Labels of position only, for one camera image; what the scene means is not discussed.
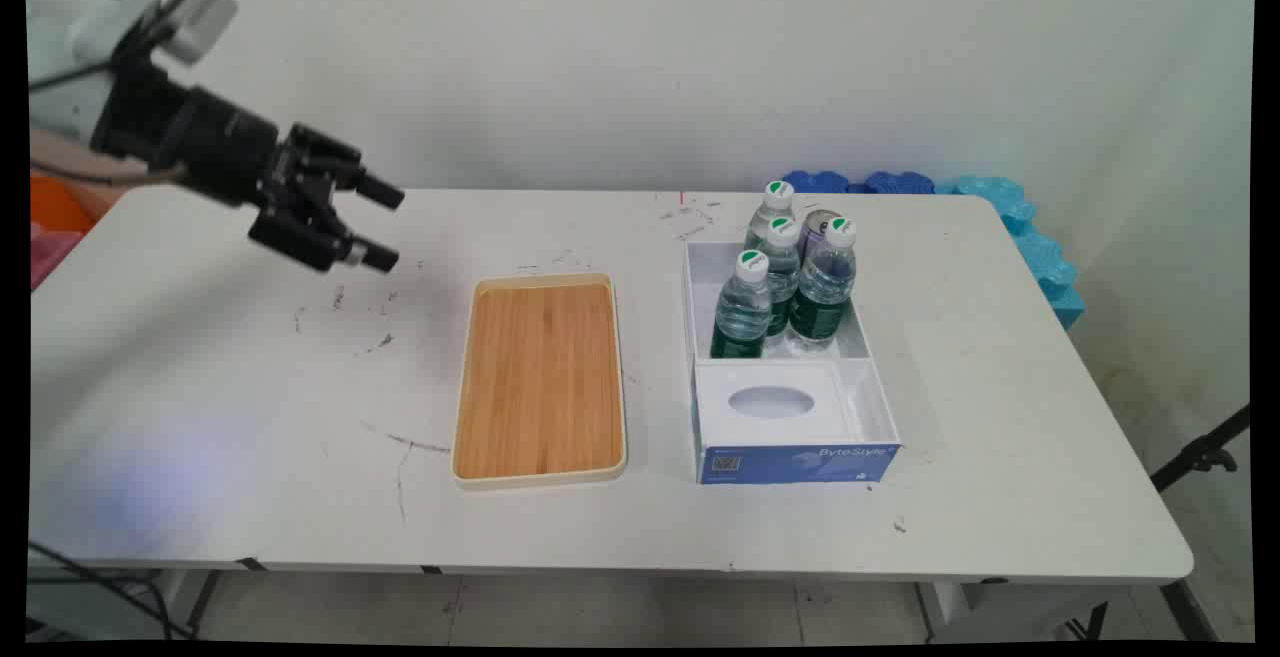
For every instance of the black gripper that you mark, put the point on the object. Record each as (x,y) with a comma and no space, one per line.
(210,147)

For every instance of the green-label water bottle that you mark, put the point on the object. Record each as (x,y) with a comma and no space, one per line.
(782,272)
(772,212)
(742,312)
(825,287)

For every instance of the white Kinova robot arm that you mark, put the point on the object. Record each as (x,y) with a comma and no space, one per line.
(60,97)

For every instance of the wooden tray with cream rim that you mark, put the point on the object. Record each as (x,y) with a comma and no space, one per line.
(540,382)

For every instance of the orange bin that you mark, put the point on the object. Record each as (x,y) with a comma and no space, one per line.
(55,205)

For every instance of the pink bin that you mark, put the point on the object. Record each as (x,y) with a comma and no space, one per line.
(48,252)

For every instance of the grey table leg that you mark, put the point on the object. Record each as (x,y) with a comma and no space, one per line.
(203,602)

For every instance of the silver purple drink can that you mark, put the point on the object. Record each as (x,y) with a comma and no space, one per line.
(813,224)

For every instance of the blue and white cardboard box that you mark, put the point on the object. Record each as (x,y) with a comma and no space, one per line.
(790,462)

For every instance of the light blue foam stack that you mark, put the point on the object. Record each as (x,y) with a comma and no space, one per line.
(1040,257)

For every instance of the black tripod leg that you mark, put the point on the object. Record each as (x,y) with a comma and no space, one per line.
(1200,457)

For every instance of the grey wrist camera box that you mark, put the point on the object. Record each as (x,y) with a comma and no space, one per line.
(200,12)

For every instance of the grey table leg frame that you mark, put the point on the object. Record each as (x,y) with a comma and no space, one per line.
(1000,607)

